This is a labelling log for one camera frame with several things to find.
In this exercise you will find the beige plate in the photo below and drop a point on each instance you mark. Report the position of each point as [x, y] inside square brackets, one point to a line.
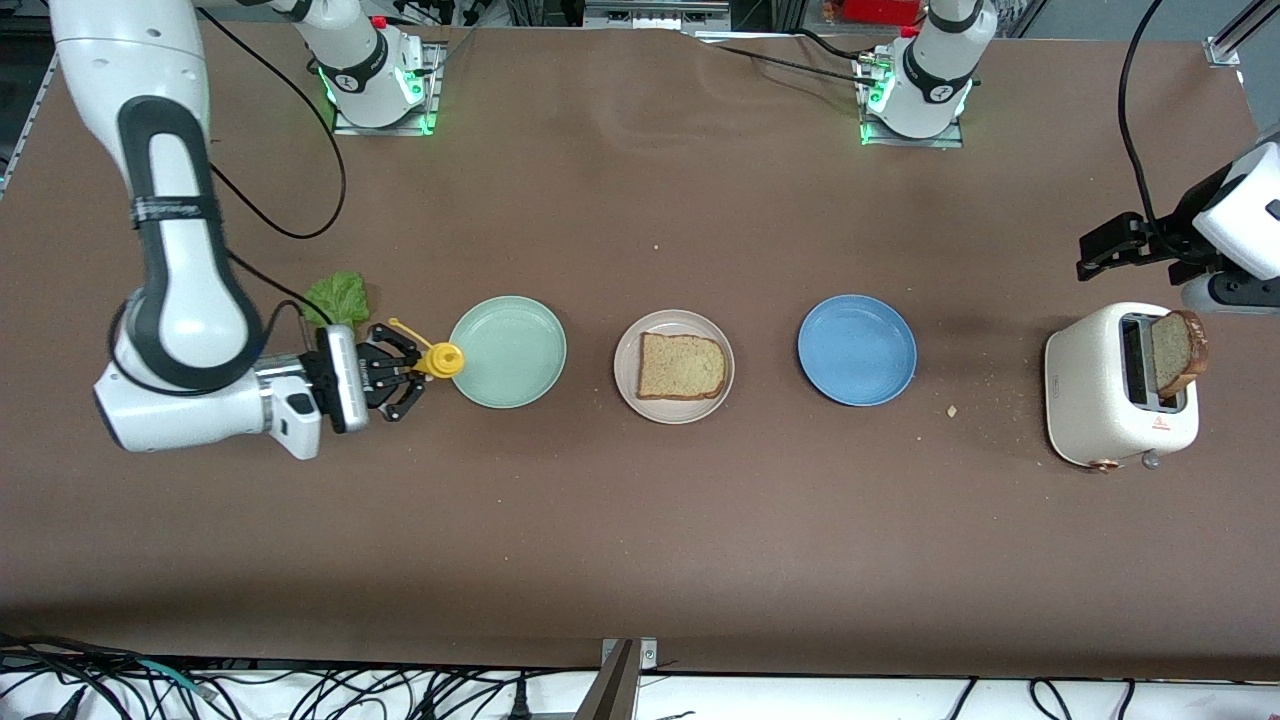
[626, 385]

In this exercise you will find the brown bread slice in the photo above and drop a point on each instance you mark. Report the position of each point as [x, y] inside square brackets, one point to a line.
[682, 367]
[1180, 350]

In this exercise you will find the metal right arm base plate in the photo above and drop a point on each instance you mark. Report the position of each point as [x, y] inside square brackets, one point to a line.
[432, 90]

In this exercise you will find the silver corner bracket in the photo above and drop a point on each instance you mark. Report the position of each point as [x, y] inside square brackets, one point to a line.
[648, 655]

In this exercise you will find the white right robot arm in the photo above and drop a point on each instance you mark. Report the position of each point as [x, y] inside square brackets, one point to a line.
[180, 300]

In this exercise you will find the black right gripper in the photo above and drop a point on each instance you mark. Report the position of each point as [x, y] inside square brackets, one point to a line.
[324, 378]

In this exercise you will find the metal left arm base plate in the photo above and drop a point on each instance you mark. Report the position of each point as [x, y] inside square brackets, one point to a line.
[945, 141]

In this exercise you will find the cream white toaster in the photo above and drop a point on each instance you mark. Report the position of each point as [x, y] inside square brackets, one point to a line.
[1085, 390]

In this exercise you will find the green lettuce leaf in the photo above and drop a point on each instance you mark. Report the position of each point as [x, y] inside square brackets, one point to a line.
[340, 295]

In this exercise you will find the blue plate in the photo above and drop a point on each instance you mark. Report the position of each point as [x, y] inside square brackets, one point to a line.
[857, 350]

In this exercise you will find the aluminium frame profile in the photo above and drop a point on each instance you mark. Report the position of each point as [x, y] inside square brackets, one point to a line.
[1222, 52]

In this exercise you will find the yellow mustard squeeze bottle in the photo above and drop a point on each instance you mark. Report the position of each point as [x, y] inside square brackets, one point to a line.
[445, 360]

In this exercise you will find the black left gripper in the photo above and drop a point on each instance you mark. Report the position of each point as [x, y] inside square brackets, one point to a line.
[1183, 217]

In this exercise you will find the mint green plate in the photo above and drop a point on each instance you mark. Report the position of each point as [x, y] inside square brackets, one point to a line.
[510, 352]

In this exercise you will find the grey metal bar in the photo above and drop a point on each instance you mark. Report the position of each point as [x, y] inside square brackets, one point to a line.
[610, 695]

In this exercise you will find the grey metal device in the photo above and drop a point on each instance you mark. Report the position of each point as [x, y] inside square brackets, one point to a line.
[650, 15]

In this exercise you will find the red box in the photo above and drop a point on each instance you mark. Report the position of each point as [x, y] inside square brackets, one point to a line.
[880, 10]

